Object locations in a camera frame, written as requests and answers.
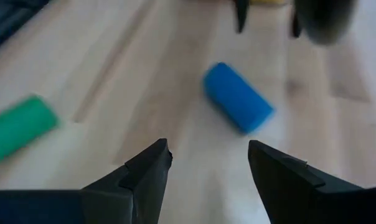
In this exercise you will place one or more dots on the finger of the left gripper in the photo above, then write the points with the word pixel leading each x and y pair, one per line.
pixel 241 14
pixel 295 29

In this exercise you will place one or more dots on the green cylinder block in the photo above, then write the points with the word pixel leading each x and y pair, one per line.
pixel 20 127

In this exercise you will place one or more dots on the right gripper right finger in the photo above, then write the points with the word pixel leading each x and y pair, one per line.
pixel 315 205

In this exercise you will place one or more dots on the blue cylinder block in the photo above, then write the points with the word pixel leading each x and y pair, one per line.
pixel 237 98

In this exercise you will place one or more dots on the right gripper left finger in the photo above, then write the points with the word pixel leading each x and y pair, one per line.
pixel 82 208

